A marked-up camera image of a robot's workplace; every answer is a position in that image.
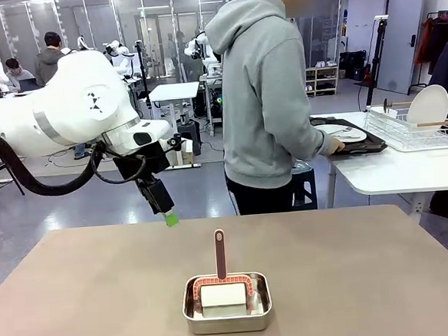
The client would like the black tripod stand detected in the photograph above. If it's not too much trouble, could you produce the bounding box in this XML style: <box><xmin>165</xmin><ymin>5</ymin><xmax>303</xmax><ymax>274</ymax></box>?
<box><xmin>133</xmin><ymin>38</ymin><xmax>156</xmax><ymax>110</ymax></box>

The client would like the white wire dish rack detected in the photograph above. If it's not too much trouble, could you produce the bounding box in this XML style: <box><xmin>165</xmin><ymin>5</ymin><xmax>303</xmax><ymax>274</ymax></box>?
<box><xmin>361</xmin><ymin>100</ymin><xmax>448</xmax><ymax>156</ymax></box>

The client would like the person's right forearm grey sleeve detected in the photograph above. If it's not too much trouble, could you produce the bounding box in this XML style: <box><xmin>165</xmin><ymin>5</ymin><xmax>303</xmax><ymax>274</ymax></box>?
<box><xmin>299</xmin><ymin>116</ymin><xmax>338</xmax><ymax>158</ymax></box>

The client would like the clothes rack with red jacket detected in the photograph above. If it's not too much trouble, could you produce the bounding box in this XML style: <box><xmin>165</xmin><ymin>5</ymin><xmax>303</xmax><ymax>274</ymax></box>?
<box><xmin>410</xmin><ymin>9</ymin><xmax>448</xmax><ymax>87</ymax></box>

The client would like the person in grey jacket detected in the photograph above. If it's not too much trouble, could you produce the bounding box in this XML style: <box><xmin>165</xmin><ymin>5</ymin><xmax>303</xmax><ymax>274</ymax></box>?
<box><xmin>31</xmin><ymin>28</ymin><xmax>94</xmax><ymax>163</ymax></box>

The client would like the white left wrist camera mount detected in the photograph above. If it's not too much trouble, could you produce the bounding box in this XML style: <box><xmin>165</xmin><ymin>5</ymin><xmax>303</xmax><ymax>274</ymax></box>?
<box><xmin>159</xmin><ymin>132</ymin><xmax>186</xmax><ymax>155</ymax></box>

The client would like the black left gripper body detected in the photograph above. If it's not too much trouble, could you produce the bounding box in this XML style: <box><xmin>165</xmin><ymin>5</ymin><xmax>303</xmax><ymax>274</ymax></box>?
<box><xmin>113</xmin><ymin>150</ymin><xmax>173</xmax><ymax>183</ymax></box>

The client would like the dark grey stool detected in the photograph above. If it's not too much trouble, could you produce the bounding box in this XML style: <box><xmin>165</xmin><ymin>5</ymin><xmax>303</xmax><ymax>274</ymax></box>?
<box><xmin>176</xmin><ymin>118</ymin><xmax>203</xmax><ymax>157</ymax></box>

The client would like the person's right hand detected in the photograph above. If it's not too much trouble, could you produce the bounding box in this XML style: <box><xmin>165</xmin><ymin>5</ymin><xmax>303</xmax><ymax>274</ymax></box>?
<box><xmin>323</xmin><ymin>134</ymin><xmax>348</xmax><ymax>156</ymax></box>

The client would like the round-headed wooden handled utensil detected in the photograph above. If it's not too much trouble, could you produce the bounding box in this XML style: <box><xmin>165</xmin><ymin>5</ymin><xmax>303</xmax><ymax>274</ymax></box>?
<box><xmin>381</xmin><ymin>96</ymin><xmax>413</xmax><ymax>114</ymax></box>

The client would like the person in grey hoodie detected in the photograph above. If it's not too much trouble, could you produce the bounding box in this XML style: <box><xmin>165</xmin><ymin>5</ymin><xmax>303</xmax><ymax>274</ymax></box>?
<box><xmin>202</xmin><ymin>0</ymin><xmax>351</xmax><ymax>218</ymax></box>

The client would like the rectangular metal tin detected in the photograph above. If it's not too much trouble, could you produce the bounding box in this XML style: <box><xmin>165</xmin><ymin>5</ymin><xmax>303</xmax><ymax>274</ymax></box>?
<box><xmin>180</xmin><ymin>270</ymin><xmax>275</xmax><ymax>336</ymax></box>

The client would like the small white standing desk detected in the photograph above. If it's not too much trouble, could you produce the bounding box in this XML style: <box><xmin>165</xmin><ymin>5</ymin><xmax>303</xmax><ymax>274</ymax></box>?
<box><xmin>147</xmin><ymin>81</ymin><xmax>206</xmax><ymax>172</ymax></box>

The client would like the black bags pile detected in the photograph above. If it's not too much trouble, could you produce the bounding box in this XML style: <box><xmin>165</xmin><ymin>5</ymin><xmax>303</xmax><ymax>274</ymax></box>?
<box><xmin>338</xmin><ymin>49</ymin><xmax>369</xmax><ymax>83</ymax></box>

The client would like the white shoe shelf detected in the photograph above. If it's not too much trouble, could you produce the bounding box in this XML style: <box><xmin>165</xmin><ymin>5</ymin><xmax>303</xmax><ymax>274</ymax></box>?
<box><xmin>303</xmin><ymin>60</ymin><xmax>342</xmax><ymax>98</ymax></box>

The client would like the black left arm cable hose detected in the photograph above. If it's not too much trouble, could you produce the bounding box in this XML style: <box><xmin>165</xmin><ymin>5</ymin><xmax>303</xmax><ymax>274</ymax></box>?
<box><xmin>0</xmin><ymin>122</ymin><xmax>110</xmax><ymax>200</ymax></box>

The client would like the white side table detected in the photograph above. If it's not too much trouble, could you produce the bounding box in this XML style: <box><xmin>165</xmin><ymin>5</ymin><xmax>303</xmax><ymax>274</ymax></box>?
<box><xmin>302</xmin><ymin>104</ymin><xmax>448</xmax><ymax>232</ymax></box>

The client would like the black plastic stool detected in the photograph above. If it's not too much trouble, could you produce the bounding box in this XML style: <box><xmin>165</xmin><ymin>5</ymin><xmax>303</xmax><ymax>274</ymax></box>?
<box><xmin>288</xmin><ymin>160</ymin><xmax>318</xmax><ymax>212</ymax></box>

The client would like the lint roller with brown handle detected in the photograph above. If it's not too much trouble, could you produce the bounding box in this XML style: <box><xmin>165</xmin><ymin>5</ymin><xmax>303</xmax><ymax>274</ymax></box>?
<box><xmin>187</xmin><ymin>227</ymin><xmax>256</xmax><ymax>319</ymax></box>

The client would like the cardboard box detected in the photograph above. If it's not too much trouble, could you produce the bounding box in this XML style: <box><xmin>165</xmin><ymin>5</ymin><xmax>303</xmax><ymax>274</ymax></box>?
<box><xmin>181</xmin><ymin>141</ymin><xmax>195</xmax><ymax>166</ymax></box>

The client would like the seated person with laptop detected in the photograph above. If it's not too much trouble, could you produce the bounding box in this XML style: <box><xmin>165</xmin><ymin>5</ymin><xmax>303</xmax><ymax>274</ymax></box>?
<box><xmin>3</xmin><ymin>56</ymin><xmax>39</xmax><ymax>94</ymax></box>

